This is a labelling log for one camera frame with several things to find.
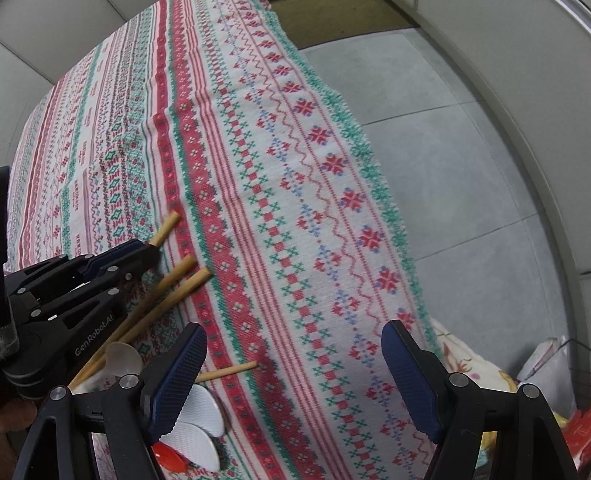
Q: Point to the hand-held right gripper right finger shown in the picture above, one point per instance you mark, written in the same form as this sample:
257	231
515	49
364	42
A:
406	383

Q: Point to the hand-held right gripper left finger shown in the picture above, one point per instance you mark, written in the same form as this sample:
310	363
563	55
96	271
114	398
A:
178	383

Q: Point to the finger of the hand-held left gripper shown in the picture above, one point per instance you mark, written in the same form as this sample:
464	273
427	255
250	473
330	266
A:
69	332
111	261

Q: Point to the white rice paddle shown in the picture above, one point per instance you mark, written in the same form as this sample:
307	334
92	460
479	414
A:
205	410
198	450

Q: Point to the wooden chopstick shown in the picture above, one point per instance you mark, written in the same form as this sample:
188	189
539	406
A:
184	293
166	228
231	370
175	278

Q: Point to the small white spoon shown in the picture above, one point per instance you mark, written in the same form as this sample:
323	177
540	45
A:
122	360

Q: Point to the red plastic spoon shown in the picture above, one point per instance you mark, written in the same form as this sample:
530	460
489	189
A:
171	457

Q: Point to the floral cream cloth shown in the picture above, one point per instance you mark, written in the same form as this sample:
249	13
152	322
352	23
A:
471	364

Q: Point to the white plastic bag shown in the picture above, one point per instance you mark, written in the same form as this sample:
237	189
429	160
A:
545	369

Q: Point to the orange red packet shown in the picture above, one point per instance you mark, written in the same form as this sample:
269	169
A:
579	434

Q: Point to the red green patterned tablecloth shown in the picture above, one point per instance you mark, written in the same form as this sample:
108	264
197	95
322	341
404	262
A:
277	184

